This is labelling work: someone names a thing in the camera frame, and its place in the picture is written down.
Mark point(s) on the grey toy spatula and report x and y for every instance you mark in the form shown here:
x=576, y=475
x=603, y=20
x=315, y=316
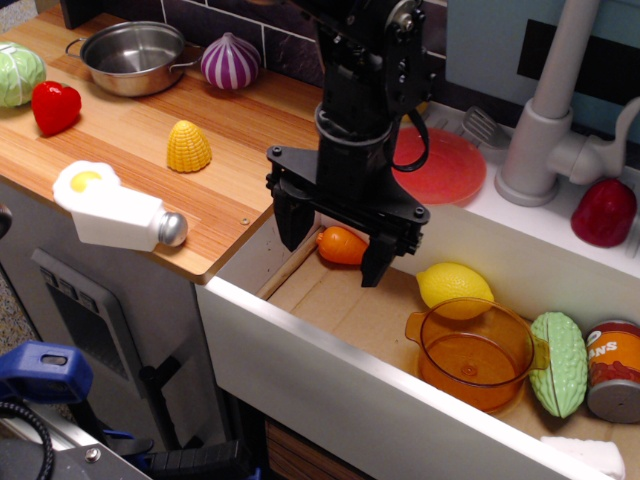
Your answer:
x=483, y=128

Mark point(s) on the red plastic plate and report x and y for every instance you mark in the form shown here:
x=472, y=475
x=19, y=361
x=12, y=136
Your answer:
x=454, y=172

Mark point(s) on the yellow toy corn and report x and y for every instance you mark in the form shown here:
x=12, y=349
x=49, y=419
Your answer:
x=188, y=150

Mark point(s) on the purple striped toy onion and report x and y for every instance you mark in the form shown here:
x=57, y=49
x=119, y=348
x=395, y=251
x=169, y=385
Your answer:
x=230, y=63

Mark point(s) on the white salt shaker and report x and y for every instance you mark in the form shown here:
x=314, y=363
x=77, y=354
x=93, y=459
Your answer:
x=115, y=216

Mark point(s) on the grey toy faucet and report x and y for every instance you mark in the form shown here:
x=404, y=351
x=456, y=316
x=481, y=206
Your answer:
x=543, y=145

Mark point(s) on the orange transparent plastic pot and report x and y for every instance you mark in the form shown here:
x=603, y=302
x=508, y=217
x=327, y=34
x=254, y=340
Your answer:
x=476, y=351

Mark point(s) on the yellow toy lemon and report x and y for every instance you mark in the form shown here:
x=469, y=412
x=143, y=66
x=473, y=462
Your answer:
x=456, y=291

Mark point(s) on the toy beans can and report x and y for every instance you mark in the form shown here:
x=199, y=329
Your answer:
x=613, y=371

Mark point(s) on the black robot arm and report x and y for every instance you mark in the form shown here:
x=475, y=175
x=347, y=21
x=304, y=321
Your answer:
x=375, y=77

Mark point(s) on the grey oven door panel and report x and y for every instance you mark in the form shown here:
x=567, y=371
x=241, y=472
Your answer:
x=94, y=320

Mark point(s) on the green toy cabbage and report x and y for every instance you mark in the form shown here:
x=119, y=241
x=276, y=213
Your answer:
x=21, y=71

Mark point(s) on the red toy strawberry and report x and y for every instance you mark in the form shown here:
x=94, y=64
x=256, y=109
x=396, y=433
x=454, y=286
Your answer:
x=55, y=107

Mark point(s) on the orange toy carrot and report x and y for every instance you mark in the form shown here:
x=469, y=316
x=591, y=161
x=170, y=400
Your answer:
x=339, y=245

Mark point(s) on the steel pot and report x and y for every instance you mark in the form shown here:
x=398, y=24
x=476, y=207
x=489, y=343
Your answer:
x=137, y=58

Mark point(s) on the green toy bitter gourd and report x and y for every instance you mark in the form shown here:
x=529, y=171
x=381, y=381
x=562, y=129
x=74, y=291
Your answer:
x=561, y=387

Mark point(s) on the blue clamp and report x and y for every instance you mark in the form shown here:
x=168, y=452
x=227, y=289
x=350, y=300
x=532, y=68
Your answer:
x=45, y=373

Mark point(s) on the dark red toy pepper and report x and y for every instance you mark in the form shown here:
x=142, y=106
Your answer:
x=605, y=214

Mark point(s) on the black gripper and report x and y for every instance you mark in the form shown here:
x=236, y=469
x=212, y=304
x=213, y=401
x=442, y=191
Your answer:
x=375, y=204

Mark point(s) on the toy fried egg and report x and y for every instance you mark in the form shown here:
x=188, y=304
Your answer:
x=74, y=179

